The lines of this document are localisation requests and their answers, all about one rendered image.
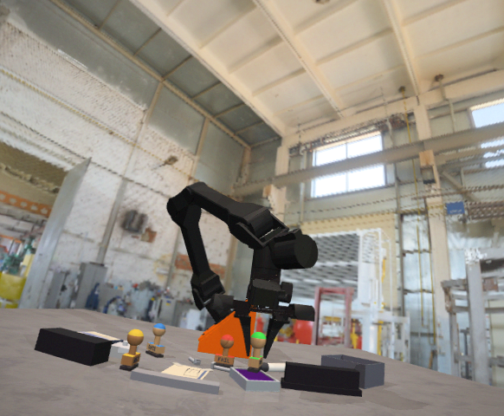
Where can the cream paper card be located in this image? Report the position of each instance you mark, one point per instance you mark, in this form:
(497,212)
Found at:
(185,371)

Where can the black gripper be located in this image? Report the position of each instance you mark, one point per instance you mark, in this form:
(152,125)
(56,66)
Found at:
(279,316)

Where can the rubber stamp with red knob handle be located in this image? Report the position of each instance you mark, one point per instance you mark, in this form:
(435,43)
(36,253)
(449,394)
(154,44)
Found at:
(225,360)

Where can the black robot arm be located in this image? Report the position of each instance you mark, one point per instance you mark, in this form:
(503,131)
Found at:
(248,222)

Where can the wooden stamp with blue knob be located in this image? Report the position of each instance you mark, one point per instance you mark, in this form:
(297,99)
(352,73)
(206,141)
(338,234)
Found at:
(154,348)

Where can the purple ink pad in white tray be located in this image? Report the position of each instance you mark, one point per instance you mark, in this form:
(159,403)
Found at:
(261,382)

